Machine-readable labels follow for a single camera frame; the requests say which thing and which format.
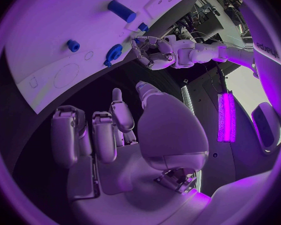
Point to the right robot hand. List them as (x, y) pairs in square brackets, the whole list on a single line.
[(168, 127)]

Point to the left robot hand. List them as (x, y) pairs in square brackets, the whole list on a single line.
[(162, 48)]

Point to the small blue peg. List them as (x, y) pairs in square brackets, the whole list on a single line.
[(137, 41)]

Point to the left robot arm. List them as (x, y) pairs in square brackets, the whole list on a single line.
[(201, 54)]

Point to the white task board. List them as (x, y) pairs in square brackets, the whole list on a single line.
[(67, 18)]

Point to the small blue plug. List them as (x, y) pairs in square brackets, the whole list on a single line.
[(143, 26)]

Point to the blue gear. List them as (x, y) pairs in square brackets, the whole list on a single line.
[(114, 52)]

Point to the long blue cylinder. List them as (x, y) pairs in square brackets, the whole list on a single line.
[(121, 10)]

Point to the small blue block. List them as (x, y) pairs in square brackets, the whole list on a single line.
[(108, 63)]

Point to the glowing light bar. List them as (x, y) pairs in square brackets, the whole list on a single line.
[(226, 116)]

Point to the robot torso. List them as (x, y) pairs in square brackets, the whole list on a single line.
[(267, 75)]

